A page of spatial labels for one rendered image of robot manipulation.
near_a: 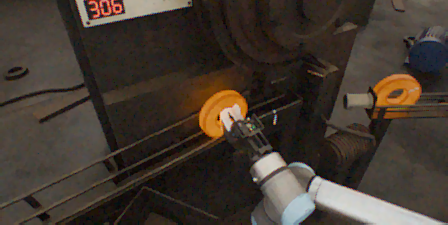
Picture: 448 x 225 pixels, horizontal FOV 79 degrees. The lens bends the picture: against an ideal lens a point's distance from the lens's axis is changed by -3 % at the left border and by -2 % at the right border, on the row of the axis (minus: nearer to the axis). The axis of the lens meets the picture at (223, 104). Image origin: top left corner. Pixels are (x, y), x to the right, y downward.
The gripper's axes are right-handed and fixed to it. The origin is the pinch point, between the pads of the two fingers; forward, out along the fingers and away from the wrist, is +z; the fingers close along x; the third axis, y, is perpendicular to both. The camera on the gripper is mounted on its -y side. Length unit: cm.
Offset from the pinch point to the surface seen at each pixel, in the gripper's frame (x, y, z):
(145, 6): 15.5, 28.3, 17.2
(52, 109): 63, -108, 115
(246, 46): -3.0, 23.8, 0.4
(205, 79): 2.9, 7.2, 7.6
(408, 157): -120, -70, -39
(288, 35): -9.7, 29.3, -5.0
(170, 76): 12.0, 8.1, 11.9
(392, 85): -58, 3, -18
